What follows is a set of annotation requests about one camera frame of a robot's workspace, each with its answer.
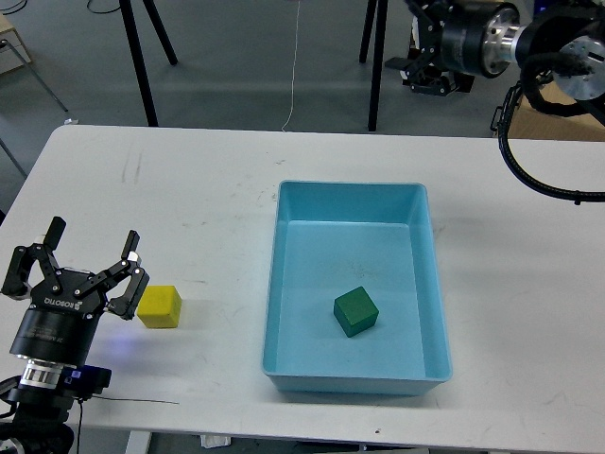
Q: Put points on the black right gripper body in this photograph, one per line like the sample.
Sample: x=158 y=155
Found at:
x=458 y=36

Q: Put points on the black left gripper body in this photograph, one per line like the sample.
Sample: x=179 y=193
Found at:
x=59 y=326

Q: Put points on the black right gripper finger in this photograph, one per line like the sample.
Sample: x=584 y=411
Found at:
x=428 y=17
x=420 y=73

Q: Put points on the yellow block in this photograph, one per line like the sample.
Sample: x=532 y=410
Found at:
x=160 y=307

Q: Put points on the green block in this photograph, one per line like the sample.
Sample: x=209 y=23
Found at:
x=355 y=311

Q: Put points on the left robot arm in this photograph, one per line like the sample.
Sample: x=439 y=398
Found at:
x=41 y=397

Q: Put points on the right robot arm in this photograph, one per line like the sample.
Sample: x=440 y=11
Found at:
x=560 y=53

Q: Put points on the light blue plastic box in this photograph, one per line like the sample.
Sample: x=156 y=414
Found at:
x=330 y=238

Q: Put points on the black trestle legs right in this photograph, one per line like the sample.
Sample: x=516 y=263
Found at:
x=375 y=24

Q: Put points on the crumpled white paper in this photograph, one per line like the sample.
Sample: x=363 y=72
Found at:
x=209 y=441

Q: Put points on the wooden chair at left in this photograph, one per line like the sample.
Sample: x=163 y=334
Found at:
x=14 y=55

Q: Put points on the wooden cabinet with handles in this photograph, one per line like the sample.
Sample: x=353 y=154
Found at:
x=527 y=123

